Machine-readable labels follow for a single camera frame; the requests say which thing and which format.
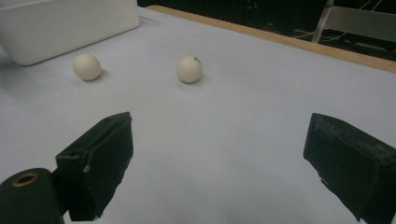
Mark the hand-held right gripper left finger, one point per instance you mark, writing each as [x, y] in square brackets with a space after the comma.
[96, 161]

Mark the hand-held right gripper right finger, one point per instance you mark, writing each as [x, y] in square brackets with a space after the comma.
[355, 161]

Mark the plain white egg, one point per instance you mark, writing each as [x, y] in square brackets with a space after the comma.
[87, 67]

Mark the white egg with dark mark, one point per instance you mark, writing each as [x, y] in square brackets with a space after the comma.
[189, 69]

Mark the white plastic bin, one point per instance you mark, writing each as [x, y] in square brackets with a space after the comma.
[62, 31]

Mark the pale blue table mat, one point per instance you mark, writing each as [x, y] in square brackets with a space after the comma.
[218, 124]

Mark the white metal stand frame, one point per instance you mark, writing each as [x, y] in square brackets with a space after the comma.
[358, 21]

